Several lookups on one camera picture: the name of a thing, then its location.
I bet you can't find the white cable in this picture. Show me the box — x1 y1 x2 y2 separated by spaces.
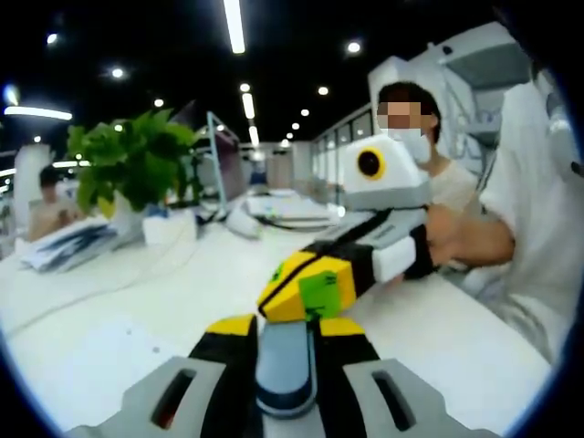
0 218 202 337

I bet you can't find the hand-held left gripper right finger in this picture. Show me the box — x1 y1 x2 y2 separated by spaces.
314 318 471 438

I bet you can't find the green potted plant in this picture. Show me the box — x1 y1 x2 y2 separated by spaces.
66 108 204 238

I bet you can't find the straight ceiling light strip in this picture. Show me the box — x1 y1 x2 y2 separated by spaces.
222 0 246 55
3 105 74 121

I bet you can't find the person's right hand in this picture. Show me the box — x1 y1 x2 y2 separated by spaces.
425 203 467 274

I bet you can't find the stack of blue white booklets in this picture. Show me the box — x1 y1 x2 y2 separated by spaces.
20 216 122 274

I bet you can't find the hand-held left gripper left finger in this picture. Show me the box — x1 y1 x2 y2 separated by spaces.
113 314 258 438

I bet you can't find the white grey chest device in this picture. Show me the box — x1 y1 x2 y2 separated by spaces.
545 86 584 182

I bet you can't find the person in white shirt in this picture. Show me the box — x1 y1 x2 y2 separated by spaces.
474 68 584 366

